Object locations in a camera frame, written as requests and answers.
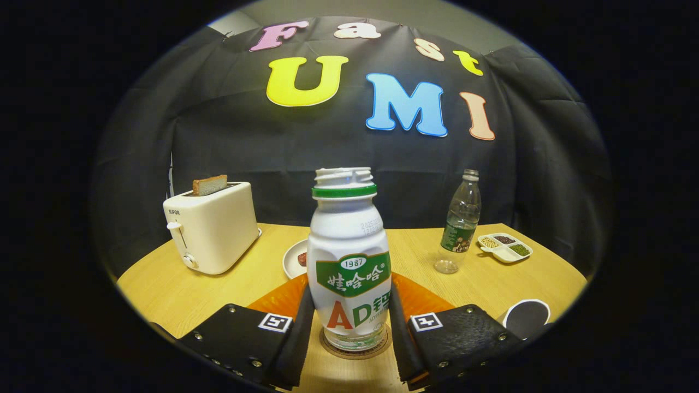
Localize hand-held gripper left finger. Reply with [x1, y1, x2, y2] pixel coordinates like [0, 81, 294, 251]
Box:
[177, 273, 316, 391]

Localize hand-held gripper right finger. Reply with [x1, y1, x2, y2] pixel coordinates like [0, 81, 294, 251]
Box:
[389, 273, 526, 391]

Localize white cup wooden handle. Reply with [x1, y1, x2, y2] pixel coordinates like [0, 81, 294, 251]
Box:
[502, 299, 551, 341]

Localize round cork coaster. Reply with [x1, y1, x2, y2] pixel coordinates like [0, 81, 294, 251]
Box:
[319, 325, 392, 360]

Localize white juice bottle green label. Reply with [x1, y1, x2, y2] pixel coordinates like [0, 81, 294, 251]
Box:
[306, 167, 393, 352]

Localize clear plastic water bottle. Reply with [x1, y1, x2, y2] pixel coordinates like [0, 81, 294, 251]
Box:
[434, 169, 482, 275]

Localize wooden table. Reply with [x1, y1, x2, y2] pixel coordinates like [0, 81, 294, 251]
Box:
[116, 223, 588, 393]

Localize white round plate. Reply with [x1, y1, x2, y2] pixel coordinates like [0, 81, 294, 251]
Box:
[282, 239, 310, 280]

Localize white divided grain dish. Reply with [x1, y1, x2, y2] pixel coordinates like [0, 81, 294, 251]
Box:
[477, 233, 534, 264]

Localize cream toaster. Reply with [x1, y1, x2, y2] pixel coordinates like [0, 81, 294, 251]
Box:
[163, 182, 262, 275]

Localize toast slice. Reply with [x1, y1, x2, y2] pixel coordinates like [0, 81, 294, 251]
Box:
[192, 175, 228, 197]

